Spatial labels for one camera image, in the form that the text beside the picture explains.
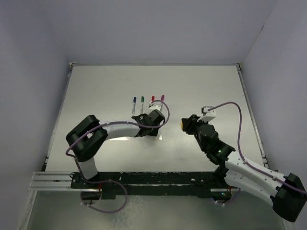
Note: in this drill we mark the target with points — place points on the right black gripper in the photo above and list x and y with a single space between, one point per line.
187 128

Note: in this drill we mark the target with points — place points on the aluminium rail frame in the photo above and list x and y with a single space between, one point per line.
50 181

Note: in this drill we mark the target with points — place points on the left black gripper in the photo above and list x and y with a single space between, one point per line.
154 132

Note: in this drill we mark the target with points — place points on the blue pen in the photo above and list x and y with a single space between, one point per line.
133 109

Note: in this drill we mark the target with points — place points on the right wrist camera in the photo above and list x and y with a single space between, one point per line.
208 114

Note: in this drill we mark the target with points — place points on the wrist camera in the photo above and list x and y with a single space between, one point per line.
208 114
155 106

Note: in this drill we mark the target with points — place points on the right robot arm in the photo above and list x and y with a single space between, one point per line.
284 193

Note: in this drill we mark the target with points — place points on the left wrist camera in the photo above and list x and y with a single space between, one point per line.
155 106

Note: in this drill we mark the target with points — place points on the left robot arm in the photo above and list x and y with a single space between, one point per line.
88 136

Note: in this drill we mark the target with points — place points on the green pen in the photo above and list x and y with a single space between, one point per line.
141 108

